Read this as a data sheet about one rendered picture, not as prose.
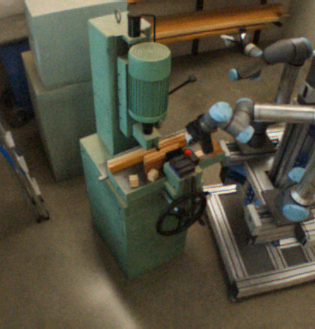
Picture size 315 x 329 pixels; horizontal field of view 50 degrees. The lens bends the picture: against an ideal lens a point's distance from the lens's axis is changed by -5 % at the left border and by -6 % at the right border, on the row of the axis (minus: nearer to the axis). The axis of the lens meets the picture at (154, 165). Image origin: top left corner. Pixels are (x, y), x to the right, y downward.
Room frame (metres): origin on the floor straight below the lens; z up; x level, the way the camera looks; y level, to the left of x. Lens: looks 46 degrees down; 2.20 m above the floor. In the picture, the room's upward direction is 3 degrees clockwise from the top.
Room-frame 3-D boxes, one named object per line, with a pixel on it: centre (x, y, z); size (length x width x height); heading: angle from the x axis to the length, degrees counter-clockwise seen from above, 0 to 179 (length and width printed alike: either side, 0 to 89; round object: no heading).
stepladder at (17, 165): (1.56, 0.94, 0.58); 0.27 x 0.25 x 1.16; 120
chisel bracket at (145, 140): (1.33, 0.05, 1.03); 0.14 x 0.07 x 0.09; 33
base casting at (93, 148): (1.42, 0.11, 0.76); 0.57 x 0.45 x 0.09; 33
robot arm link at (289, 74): (1.66, -0.70, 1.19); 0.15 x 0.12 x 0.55; 117
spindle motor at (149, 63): (1.31, 0.04, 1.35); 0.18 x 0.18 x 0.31
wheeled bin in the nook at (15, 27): (2.86, 1.26, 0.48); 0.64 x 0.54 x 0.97; 120
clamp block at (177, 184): (1.20, -0.14, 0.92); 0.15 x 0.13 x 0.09; 123
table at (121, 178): (1.27, -0.09, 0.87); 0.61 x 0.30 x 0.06; 123
